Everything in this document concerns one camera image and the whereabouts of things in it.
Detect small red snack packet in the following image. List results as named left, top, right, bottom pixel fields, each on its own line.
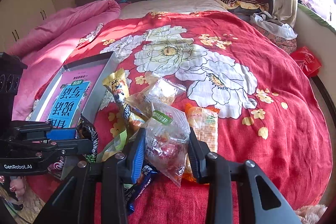
left=48, top=114, right=99, bottom=180

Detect yellow cartoon snack stick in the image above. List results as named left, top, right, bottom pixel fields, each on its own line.
left=102, top=68, right=145, bottom=134

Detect clear bag red candies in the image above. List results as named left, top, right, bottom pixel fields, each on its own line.
left=144, top=101, right=191, bottom=187

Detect clear bag flaky pastry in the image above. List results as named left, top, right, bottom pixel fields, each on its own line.
left=125, top=78, right=186, bottom=118

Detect left hand pink nails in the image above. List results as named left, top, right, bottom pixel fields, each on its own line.
left=1, top=176, right=26, bottom=211

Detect green yellow snack packet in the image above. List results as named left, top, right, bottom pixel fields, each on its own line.
left=96, top=130, right=127, bottom=162

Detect grey tray with pink book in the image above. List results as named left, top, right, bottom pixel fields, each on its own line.
left=30, top=52, right=112, bottom=128

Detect dark blue snack wrapper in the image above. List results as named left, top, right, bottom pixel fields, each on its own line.
left=124, top=161, right=159, bottom=215

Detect pink quilt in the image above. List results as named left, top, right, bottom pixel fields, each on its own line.
left=6, top=0, right=121, bottom=120

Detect orange biscuit packet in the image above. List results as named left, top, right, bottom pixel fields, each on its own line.
left=182, top=103, right=221, bottom=183

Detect red floral blanket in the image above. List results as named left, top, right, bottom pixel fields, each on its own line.
left=58, top=11, right=333, bottom=209

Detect white wardrobe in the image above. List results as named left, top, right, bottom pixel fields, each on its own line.
left=1, top=0, right=55, bottom=52

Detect red plastic bag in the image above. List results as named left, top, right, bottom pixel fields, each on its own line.
left=290, top=46, right=322, bottom=77

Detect floral bag with white cloth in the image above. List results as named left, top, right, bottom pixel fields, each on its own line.
left=249, top=11, right=297, bottom=55

